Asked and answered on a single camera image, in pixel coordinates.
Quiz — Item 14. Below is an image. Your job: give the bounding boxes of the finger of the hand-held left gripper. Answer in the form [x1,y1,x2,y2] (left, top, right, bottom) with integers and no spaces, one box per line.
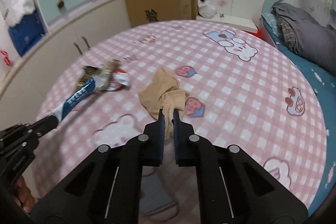
[26,115,59,136]

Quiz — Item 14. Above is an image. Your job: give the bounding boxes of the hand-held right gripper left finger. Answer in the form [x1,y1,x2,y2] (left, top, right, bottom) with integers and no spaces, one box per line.
[30,109,166,224]

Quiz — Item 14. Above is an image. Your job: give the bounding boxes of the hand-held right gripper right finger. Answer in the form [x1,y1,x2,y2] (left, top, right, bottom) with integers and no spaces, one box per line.
[173,109,309,224]

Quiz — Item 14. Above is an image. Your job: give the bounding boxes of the blue snack packet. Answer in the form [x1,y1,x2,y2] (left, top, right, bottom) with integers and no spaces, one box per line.
[51,76,103,122]

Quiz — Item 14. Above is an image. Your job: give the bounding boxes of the beige wrapper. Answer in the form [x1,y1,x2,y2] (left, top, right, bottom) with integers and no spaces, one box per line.
[138,66,190,139]

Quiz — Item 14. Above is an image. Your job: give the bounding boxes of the small printed snack wrapper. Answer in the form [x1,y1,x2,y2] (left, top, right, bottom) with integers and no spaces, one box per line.
[104,59,132,92]

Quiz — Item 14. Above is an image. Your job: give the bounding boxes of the person's left hand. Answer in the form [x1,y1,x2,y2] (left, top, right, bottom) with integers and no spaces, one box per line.
[13,177,35,214]

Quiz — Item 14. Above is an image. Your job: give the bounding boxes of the clear red print plastic bag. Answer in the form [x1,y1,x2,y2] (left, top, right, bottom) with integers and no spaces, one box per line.
[0,49,12,67]

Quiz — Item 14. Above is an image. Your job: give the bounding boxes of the pink checked bear tablecloth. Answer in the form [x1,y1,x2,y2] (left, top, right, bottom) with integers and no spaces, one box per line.
[34,20,327,224]

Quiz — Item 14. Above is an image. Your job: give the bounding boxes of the blue patterned bag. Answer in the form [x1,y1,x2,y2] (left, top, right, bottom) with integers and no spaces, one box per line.
[8,13,45,58]

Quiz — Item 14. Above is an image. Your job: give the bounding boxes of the white low cabinet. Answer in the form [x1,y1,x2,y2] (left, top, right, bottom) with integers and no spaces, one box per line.
[0,0,132,119]

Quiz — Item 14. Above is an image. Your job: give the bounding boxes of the white paper bag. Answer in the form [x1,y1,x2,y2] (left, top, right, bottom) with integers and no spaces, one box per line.
[0,0,34,28]

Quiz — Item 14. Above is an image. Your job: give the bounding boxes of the white board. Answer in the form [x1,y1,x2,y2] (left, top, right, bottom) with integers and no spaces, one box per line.
[197,14,259,33]

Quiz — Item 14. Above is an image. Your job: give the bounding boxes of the red plastic stool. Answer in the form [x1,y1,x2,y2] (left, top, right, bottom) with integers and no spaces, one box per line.
[245,27,263,39]

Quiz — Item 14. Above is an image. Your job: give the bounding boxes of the white plastic bag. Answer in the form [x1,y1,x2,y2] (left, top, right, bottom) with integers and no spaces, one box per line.
[198,0,217,18]

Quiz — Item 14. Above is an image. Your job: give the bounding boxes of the teal candy print bedsheet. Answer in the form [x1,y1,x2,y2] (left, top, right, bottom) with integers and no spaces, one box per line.
[262,27,336,216]

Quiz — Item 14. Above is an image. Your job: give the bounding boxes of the light blue pillow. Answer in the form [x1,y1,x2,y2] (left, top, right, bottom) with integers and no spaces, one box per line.
[262,13,282,37]

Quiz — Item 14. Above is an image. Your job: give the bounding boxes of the plaid blanket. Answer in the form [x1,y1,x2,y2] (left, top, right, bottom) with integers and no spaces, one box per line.
[277,15,297,52]

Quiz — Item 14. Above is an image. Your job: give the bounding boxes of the grey duvet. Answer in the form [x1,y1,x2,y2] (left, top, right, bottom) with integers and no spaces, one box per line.
[272,2,336,77]

